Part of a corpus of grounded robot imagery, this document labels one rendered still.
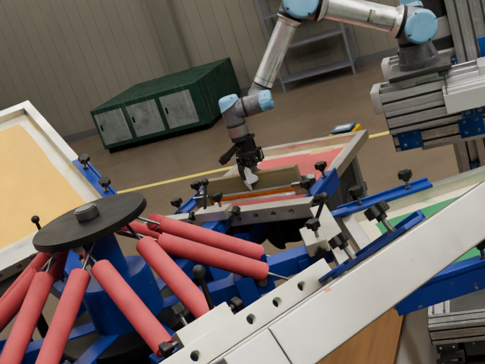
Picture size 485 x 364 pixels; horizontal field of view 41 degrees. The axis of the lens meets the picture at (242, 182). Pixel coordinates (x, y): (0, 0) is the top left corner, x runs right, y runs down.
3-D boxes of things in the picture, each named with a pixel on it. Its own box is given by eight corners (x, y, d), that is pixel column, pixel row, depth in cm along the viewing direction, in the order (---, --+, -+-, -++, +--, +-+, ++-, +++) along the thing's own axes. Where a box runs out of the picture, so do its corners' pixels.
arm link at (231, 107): (238, 94, 233) (216, 102, 234) (247, 123, 236) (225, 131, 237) (239, 91, 240) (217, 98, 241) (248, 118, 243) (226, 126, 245)
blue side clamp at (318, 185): (328, 185, 248) (323, 169, 246) (340, 183, 246) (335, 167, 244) (302, 221, 224) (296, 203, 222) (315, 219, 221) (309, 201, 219)
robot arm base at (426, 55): (440, 55, 249) (434, 29, 246) (439, 63, 235) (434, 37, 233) (400, 65, 254) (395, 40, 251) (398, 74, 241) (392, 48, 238)
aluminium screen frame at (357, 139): (254, 157, 315) (251, 149, 313) (369, 136, 285) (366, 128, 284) (172, 233, 250) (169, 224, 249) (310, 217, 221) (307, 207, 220)
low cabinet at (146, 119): (243, 97, 1013) (230, 56, 994) (211, 128, 872) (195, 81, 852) (150, 122, 1074) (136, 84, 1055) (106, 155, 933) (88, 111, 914)
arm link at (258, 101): (268, 84, 243) (240, 94, 244) (269, 90, 232) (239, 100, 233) (275, 104, 245) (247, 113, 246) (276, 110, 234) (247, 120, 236)
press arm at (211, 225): (216, 227, 229) (212, 214, 228) (231, 226, 226) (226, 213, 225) (193, 251, 215) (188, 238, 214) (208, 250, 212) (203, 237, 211)
